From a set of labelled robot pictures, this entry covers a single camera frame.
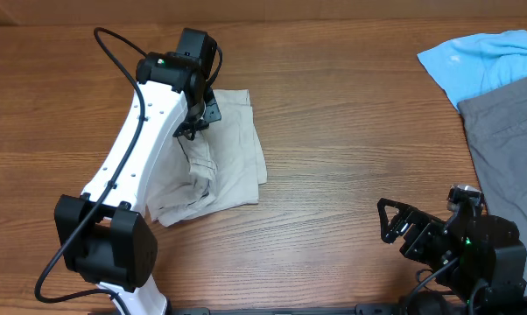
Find beige shorts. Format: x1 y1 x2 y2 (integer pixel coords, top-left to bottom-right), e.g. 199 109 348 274
146 89 267 227

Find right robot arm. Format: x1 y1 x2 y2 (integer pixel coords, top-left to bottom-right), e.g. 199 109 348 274
377 197 527 314

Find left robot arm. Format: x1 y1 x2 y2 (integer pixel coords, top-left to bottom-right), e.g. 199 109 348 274
34 28 222 314

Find grey shorts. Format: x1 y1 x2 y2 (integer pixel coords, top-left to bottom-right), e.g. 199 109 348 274
457 74 527 307

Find light blue shirt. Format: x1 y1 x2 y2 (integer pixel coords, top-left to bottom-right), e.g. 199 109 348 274
418 30 527 107

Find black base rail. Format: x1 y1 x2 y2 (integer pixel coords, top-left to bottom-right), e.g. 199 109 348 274
172 303 403 315

